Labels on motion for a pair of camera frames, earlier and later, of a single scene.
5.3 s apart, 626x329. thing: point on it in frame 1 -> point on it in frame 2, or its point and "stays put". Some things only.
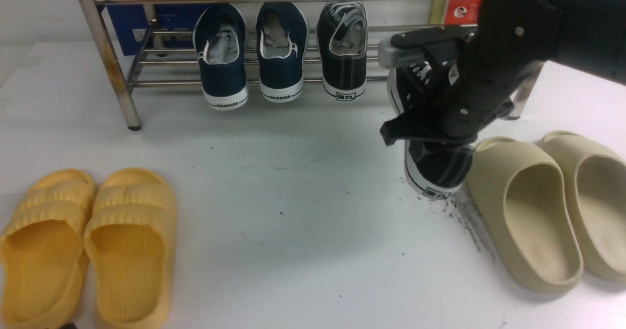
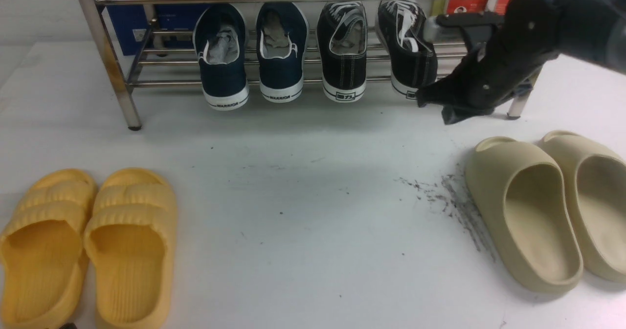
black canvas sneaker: (341, 34) stays put
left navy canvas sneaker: (219, 37) stays put
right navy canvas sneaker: (282, 33) stays put
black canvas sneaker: (435, 167) -> (412, 60)
